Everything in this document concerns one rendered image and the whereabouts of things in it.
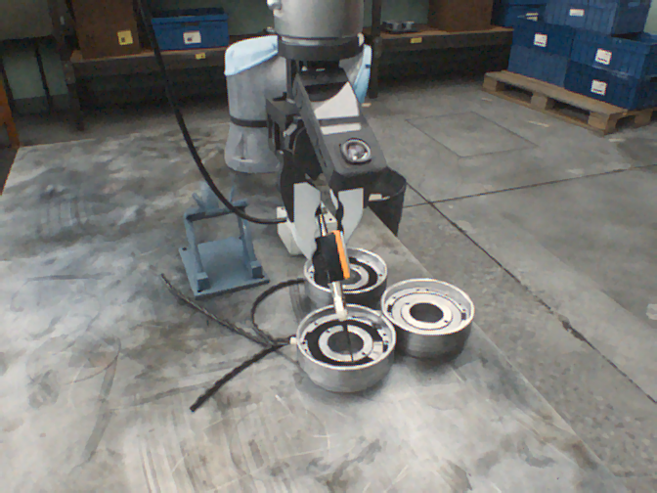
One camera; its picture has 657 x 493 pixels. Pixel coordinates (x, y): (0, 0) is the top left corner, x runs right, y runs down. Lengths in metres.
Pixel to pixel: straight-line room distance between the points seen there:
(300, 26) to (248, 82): 0.56
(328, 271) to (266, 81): 0.55
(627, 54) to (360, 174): 3.80
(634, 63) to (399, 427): 3.75
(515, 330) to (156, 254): 1.43
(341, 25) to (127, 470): 0.42
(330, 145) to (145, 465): 0.33
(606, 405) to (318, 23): 1.56
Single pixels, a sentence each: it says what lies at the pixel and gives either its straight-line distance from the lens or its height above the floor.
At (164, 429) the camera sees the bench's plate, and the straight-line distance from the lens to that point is 0.57.
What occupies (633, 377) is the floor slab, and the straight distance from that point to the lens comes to 1.97.
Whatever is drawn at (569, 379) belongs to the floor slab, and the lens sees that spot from 1.88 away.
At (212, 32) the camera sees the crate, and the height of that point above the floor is 0.55.
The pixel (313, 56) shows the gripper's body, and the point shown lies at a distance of 0.47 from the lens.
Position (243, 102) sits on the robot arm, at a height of 0.93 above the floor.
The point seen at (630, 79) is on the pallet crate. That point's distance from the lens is 4.17.
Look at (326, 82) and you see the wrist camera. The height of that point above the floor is 1.10.
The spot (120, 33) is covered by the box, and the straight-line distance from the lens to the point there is 4.00.
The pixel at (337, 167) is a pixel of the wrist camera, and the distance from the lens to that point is 0.42.
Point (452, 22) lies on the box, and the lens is 4.70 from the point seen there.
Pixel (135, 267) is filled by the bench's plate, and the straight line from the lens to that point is 0.81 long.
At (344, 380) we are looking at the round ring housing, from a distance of 0.56.
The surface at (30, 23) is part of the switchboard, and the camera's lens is 4.30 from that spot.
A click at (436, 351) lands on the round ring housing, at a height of 0.82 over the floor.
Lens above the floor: 1.22
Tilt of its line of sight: 31 degrees down
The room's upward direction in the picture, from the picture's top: straight up
